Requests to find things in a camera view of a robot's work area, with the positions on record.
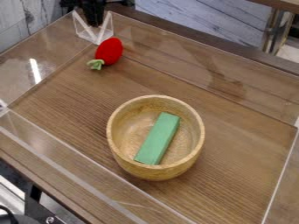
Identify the clear acrylic wall panel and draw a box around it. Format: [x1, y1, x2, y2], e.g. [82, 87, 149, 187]
[0, 108, 189, 224]

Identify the metal table leg background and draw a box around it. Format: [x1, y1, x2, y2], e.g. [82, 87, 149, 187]
[261, 10, 294, 55]

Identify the black cable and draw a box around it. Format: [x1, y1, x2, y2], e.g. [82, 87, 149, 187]
[0, 205, 15, 224]

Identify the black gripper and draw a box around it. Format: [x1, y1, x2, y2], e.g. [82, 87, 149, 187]
[59, 0, 108, 27]

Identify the black table frame bracket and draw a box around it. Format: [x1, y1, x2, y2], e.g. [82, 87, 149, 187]
[23, 185, 65, 224]

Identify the red plush strawberry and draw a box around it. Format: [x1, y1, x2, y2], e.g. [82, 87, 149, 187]
[86, 38, 124, 70]

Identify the green rectangular block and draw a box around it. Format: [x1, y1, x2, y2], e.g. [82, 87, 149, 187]
[134, 112, 180, 165]

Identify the wooden bowl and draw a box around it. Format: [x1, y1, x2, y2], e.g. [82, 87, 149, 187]
[106, 94, 205, 181]

